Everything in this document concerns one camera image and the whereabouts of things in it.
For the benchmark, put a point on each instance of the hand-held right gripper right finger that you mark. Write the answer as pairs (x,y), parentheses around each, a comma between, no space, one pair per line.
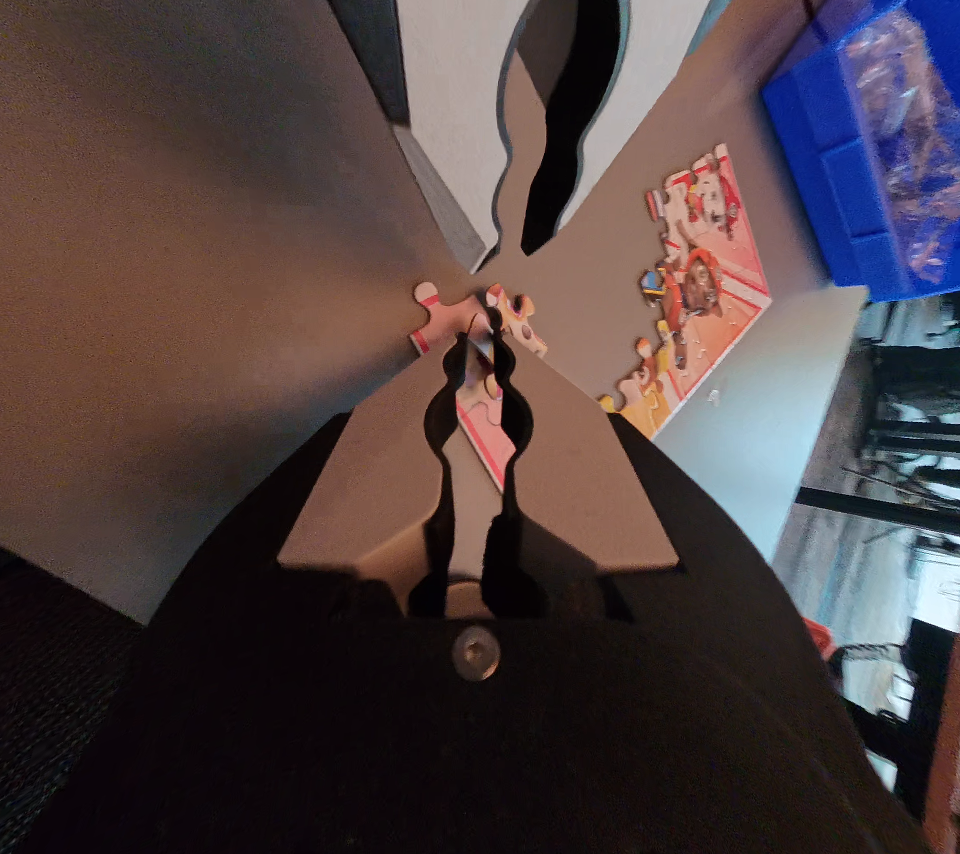
(592,494)

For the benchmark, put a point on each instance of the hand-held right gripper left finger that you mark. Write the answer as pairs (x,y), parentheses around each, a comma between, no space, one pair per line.
(367,494)

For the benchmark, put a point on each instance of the pink dog puzzle piece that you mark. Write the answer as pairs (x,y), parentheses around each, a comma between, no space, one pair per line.
(450,318)

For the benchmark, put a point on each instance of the assembled pink red puzzle section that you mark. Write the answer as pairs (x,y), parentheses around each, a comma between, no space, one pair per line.
(720,284)

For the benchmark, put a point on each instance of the blue plastic bin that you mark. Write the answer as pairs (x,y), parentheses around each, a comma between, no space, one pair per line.
(810,119)

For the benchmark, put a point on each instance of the red object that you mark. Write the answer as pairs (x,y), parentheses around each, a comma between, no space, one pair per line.
(819,636)

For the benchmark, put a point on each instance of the clear plastic bag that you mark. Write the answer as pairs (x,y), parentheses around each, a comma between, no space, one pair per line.
(907,142)

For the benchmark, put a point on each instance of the black metal rack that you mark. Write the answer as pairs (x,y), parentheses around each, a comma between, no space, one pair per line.
(915,434)

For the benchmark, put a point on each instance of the black mesh chair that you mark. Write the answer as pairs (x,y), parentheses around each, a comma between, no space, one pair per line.
(45,681)

